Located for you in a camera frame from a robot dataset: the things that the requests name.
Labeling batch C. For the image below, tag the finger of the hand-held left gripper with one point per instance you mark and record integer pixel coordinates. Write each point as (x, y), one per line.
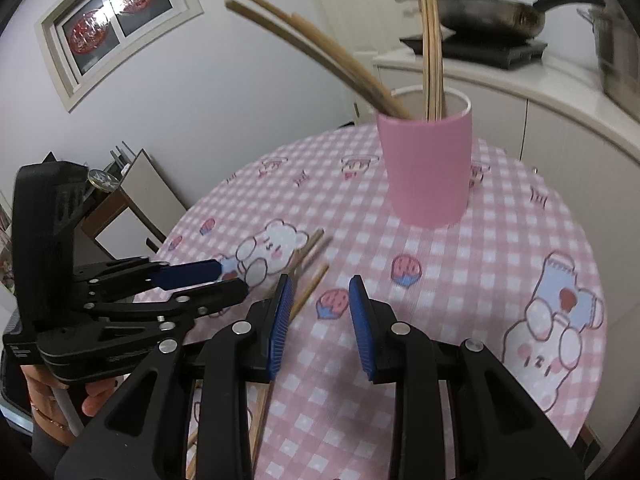
(190, 274)
(220, 292)

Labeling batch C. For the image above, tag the person's left hand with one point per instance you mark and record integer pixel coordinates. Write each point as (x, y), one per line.
(40, 390)

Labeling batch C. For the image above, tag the stainless steel steamer pot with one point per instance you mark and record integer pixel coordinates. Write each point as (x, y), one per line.
(620, 50)

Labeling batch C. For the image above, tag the cream panel door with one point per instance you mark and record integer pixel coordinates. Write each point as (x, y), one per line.
(370, 5)

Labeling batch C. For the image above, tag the single wooden chopstick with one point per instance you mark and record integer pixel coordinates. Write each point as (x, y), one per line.
(317, 254)
(310, 290)
(311, 244)

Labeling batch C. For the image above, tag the black induction cooker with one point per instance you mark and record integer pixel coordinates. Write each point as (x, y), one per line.
(490, 52)

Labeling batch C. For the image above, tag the bunch of wooden chopsticks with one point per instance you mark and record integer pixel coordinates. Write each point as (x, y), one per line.
(431, 60)

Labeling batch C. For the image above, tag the white kitchen cabinet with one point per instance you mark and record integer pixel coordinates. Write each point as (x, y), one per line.
(560, 125)

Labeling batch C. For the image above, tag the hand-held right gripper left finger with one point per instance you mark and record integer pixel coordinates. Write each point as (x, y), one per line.
(280, 330)

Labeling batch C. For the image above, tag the cream framed window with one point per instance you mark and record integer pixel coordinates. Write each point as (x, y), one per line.
(115, 25)

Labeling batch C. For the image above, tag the round table pink checkered cloth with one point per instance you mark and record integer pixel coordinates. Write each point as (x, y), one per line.
(400, 270)

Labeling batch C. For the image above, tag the person's left forearm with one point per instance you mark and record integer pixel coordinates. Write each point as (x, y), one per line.
(50, 455)

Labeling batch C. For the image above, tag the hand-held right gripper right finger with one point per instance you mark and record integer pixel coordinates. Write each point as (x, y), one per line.
(361, 330)

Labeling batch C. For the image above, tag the pink cup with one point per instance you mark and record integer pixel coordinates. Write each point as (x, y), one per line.
(425, 170)

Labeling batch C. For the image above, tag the leaning wooden boards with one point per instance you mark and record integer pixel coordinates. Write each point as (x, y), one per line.
(145, 190)

